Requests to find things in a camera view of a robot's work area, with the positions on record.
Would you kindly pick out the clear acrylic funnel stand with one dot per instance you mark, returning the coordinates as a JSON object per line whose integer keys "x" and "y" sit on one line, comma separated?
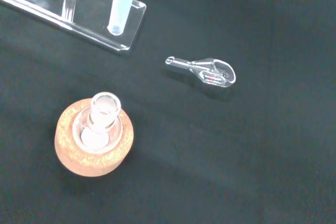
{"x": 89, "y": 16}

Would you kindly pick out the glass weighing funnel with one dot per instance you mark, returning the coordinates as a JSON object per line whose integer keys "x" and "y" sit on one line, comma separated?
{"x": 210, "y": 72}

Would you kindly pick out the glass round-bottom flask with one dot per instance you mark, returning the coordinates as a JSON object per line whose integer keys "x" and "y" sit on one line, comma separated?
{"x": 101, "y": 121}

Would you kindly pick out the black bench cloth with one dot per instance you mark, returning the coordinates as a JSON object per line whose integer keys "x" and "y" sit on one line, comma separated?
{"x": 210, "y": 142}

